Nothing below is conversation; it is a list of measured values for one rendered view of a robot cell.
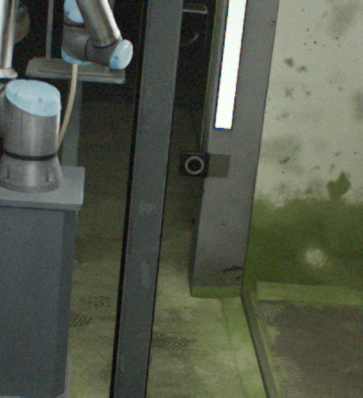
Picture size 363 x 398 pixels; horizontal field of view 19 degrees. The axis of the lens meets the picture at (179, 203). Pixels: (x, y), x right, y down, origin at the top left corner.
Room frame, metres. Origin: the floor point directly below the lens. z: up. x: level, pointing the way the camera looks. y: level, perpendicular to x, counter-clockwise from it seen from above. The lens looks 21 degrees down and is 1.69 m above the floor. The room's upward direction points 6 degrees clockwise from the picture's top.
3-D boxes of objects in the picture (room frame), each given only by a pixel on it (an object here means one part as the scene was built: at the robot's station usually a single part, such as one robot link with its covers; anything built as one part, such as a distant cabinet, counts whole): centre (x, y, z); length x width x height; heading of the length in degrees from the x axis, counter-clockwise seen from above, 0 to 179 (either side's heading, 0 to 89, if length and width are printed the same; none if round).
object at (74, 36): (3.24, 0.35, 0.96); 0.12 x 0.09 x 0.12; 56
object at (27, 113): (2.84, 0.43, 0.83); 0.17 x 0.15 x 0.18; 56
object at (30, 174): (2.84, 0.43, 0.69); 0.19 x 0.19 x 0.10
